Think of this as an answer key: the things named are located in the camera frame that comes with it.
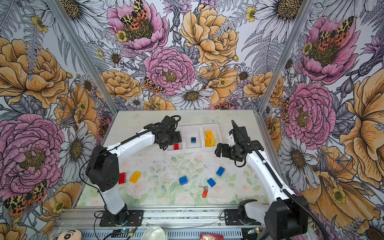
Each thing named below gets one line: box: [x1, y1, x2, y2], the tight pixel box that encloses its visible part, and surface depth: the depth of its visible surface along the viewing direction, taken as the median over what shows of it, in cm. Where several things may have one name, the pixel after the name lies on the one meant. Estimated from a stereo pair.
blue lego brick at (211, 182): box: [207, 178, 216, 188], surface depth 87 cm
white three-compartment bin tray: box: [165, 123, 223, 156], surface depth 103 cm
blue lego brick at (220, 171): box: [216, 166, 225, 177], surface depth 91 cm
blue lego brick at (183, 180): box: [179, 176, 188, 186], surface depth 87 cm
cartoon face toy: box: [51, 229, 83, 240], surface depth 65 cm
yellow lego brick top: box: [204, 130, 213, 140], surface depth 106 cm
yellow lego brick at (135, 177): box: [129, 171, 141, 184], surface depth 89 cm
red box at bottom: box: [199, 233, 224, 240], surface depth 67 cm
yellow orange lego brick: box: [204, 138, 211, 148], surface depth 101 cm
